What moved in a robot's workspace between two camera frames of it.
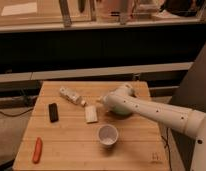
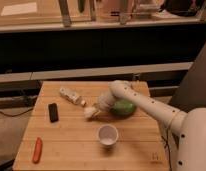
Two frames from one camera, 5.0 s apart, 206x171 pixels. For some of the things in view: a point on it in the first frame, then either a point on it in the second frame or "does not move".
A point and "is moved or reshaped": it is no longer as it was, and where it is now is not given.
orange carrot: (37, 150) does not move
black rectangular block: (53, 112) does not move
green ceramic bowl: (121, 111) does not move
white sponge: (91, 114) is moved or reshaped
